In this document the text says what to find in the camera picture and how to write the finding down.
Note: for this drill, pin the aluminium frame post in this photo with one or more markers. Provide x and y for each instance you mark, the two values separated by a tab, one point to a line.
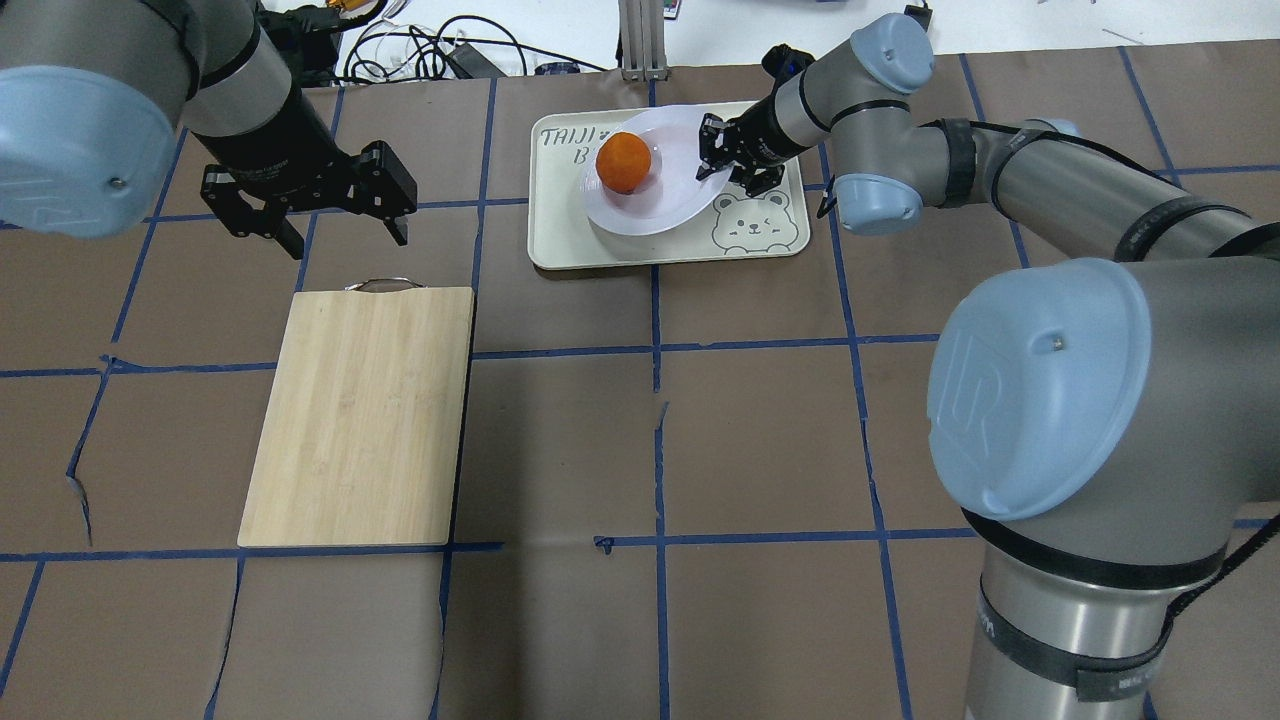
643	41

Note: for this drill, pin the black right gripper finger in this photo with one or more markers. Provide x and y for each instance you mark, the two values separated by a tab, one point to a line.
718	146
756	179

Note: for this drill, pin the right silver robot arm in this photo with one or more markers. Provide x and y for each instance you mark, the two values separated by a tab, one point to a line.
1100	421

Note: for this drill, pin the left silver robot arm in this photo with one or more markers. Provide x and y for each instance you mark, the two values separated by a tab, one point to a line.
93	94

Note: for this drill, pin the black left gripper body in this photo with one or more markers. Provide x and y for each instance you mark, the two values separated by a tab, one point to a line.
265	152

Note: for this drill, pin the wooden cutting board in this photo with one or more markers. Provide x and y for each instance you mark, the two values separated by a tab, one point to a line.
361	440

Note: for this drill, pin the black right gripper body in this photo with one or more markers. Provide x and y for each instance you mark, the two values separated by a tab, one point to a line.
757	133

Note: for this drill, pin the orange fruit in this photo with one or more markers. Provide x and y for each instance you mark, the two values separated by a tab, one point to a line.
623	162

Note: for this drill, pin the cream bear tray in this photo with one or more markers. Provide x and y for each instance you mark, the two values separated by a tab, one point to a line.
561	237

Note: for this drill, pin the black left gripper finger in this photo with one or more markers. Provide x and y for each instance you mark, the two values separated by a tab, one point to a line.
384	189
227	201

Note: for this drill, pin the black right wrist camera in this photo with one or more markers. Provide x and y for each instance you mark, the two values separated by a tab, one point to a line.
783	62

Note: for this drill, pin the white round plate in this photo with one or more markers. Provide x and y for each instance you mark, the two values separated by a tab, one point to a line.
671	193

